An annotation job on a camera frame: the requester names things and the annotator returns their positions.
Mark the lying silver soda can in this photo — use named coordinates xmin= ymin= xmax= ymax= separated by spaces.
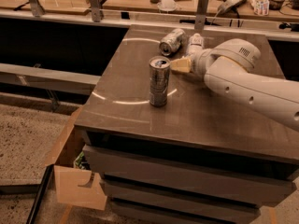
xmin=159 ymin=28 xmax=185 ymax=56

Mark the open cardboard box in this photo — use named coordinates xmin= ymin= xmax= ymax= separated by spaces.
xmin=45 ymin=108 xmax=107 ymax=211

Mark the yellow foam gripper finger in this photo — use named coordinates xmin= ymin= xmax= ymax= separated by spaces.
xmin=170 ymin=57 xmax=192 ymax=73

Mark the clear plastic water bottle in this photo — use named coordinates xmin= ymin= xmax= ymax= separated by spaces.
xmin=185 ymin=33 xmax=204 ymax=56

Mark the grey drawer cabinet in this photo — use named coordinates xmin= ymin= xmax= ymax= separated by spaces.
xmin=76 ymin=26 xmax=299 ymax=224

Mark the metal bracket post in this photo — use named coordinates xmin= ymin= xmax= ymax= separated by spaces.
xmin=194 ymin=0 xmax=208 ymax=31
xmin=28 ymin=0 xmax=45 ymax=17
xmin=89 ymin=0 xmax=102 ymax=22

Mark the grey handheld device on desk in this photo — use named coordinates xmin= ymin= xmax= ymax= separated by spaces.
xmin=218 ymin=0 xmax=247 ymax=15

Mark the metal bracket post right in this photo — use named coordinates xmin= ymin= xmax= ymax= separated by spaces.
xmin=194 ymin=0 xmax=208 ymax=31

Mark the tall standing energy drink can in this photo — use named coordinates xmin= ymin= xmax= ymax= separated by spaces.
xmin=149 ymin=56 xmax=170 ymax=107

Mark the black mesh cup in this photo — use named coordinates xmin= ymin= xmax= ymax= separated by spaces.
xmin=269 ymin=0 xmax=285 ymax=10

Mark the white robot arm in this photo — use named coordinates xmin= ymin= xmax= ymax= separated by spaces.
xmin=170 ymin=38 xmax=299 ymax=131

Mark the colourful printed mug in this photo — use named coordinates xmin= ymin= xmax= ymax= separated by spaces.
xmin=251 ymin=0 xmax=269 ymax=16

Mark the metal bracket post middle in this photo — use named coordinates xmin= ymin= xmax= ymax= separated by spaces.
xmin=89 ymin=0 xmax=102 ymax=22

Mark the white bowl on desk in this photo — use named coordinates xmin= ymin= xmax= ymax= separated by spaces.
xmin=158 ymin=0 xmax=177 ymax=12

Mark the metal bracket post left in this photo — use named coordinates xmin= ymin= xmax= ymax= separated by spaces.
xmin=28 ymin=0 xmax=45 ymax=17

